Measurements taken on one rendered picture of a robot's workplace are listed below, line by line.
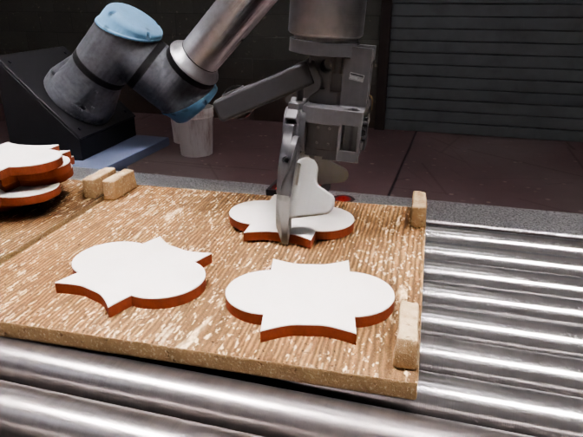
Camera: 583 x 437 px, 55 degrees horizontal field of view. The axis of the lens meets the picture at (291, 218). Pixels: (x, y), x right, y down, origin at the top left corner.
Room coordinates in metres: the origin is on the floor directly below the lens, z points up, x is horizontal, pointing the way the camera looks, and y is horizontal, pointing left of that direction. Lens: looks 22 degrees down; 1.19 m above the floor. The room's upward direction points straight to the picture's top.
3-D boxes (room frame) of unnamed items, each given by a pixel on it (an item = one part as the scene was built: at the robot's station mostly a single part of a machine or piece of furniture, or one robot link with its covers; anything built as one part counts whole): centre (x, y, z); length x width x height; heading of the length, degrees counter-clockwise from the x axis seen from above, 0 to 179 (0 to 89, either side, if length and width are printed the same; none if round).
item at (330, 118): (0.59, -0.04, 1.08); 0.09 x 0.08 x 0.12; 76
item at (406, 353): (0.36, -0.09, 0.95); 0.06 x 0.02 x 0.03; 166
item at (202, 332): (0.53, 0.07, 0.93); 0.41 x 0.35 x 0.02; 76
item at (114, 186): (0.71, 0.23, 0.95); 0.06 x 0.02 x 0.03; 166
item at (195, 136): (4.33, 0.75, 0.18); 0.30 x 0.30 x 0.37
